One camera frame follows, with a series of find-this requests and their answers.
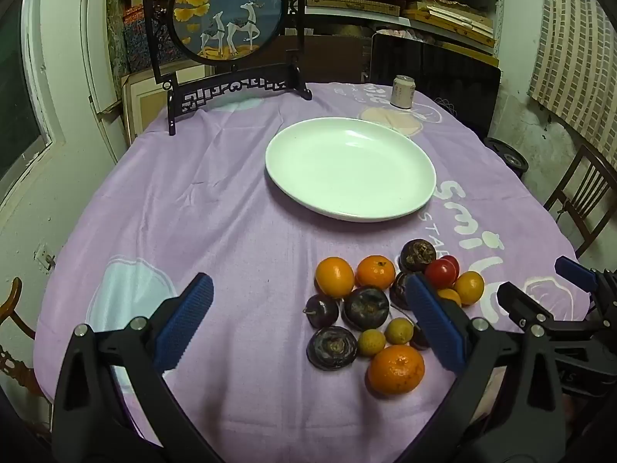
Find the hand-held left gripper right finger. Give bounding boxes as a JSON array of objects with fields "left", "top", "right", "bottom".
[{"left": 405, "top": 272, "right": 570, "bottom": 463}]

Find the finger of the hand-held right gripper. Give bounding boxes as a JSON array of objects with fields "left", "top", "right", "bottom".
[
  {"left": 496, "top": 282, "right": 593, "bottom": 343},
  {"left": 554, "top": 257, "right": 617, "bottom": 319}
]

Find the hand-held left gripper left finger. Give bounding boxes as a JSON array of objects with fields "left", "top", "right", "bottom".
[{"left": 51, "top": 272, "right": 227, "bottom": 463}]

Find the small yellow-green fruit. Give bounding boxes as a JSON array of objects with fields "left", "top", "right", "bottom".
[
  {"left": 384, "top": 317, "right": 415, "bottom": 345},
  {"left": 357, "top": 329, "right": 386, "bottom": 358}
]

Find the yellow cherry tomato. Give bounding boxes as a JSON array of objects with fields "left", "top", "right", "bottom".
[{"left": 454, "top": 271, "right": 485, "bottom": 306}]

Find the large orange tangerine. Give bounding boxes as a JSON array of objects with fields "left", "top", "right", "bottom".
[{"left": 367, "top": 345, "right": 426, "bottom": 396}]

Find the dark water chestnut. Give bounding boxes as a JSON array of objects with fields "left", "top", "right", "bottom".
[
  {"left": 341, "top": 286, "right": 390, "bottom": 332},
  {"left": 398, "top": 238, "right": 438, "bottom": 272},
  {"left": 307, "top": 325, "right": 359, "bottom": 371}
]

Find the tangerine with stem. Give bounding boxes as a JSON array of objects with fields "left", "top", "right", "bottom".
[{"left": 355, "top": 255, "right": 397, "bottom": 290}]

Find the smooth orange tangerine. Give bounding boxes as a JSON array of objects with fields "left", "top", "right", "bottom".
[{"left": 315, "top": 257, "right": 356, "bottom": 299}]

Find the white plate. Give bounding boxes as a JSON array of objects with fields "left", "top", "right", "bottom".
[{"left": 265, "top": 117, "right": 437, "bottom": 223}]

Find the purple printed tablecloth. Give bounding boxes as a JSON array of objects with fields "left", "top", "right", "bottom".
[{"left": 36, "top": 82, "right": 593, "bottom": 463}]

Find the carved wooden chair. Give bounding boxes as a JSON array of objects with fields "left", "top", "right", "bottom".
[{"left": 0, "top": 277, "right": 54, "bottom": 439}]

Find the pale beverage can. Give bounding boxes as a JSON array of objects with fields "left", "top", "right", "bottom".
[{"left": 389, "top": 75, "right": 416, "bottom": 109}]

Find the black panel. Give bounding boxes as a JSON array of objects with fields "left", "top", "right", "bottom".
[{"left": 369, "top": 33, "right": 502, "bottom": 136}]

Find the window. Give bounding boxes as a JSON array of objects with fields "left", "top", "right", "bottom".
[{"left": 0, "top": 0, "right": 54, "bottom": 189}]

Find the brown cardboard box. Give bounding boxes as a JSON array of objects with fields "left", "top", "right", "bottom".
[{"left": 303, "top": 35, "right": 373, "bottom": 84}]

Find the white board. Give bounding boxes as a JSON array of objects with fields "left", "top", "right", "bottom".
[{"left": 79, "top": 0, "right": 127, "bottom": 113}]

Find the round deer picture table screen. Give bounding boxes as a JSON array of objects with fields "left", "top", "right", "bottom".
[{"left": 141, "top": 0, "right": 313, "bottom": 137}]

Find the wall socket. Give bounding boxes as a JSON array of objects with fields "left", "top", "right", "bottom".
[{"left": 35, "top": 246, "right": 57, "bottom": 275}]

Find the leaning wooden picture frame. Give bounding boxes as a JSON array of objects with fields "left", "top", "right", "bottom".
[{"left": 120, "top": 65, "right": 213, "bottom": 145}]

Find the woven checkered wall hanging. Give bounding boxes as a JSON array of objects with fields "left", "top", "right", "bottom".
[{"left": 528, "top": 0, "right": 617, "bottom": 155}]

